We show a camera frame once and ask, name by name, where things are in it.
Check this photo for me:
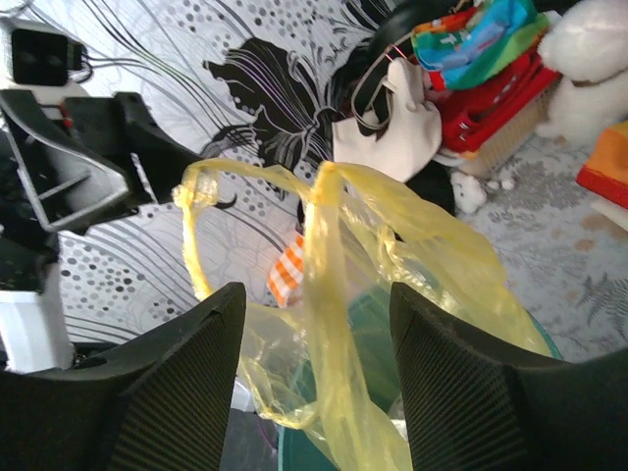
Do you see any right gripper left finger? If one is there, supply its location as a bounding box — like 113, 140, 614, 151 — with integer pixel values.
1, 283, 245, 470

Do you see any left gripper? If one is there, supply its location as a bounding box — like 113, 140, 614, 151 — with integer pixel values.
1, 90, 200, 293

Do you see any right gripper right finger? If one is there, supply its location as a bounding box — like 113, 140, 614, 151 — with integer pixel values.
390, 283, 627, 470

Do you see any teal plastic trash bin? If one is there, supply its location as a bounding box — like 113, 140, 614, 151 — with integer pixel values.
274, 287, 565, 471

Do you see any yellow plastic trash bag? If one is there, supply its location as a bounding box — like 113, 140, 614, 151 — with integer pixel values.
173, 159, 554, 470

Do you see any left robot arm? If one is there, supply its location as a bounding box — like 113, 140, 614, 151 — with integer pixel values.
1, 85, 197, 373

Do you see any rainbow striped fabric bag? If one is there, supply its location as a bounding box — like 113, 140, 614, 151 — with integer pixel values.
576, 121, 627, 230

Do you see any cream canvas tote bag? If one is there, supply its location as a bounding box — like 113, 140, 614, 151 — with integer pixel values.
333, 58, 442, 183

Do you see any red fabric bag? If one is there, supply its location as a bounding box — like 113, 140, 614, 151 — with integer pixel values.
436, 47, 559, 153

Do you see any colourful cartoon fabric bag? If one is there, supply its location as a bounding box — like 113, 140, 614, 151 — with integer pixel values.
411, 0, 550, 91

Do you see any orange checkered cloth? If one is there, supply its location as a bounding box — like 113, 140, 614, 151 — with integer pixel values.
267, 235, 304, 308

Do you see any small white bunny plush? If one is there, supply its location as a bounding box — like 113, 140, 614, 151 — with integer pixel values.
450, 172, 488, 215

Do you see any black round hat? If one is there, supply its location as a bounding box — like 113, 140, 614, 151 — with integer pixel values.
331, 1, 452, 122

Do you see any white fluffy plush sheep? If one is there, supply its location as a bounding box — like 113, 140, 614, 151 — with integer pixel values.
536, 0, 627, 145

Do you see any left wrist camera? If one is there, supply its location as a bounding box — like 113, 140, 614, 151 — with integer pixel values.
1, 17, 88, 105

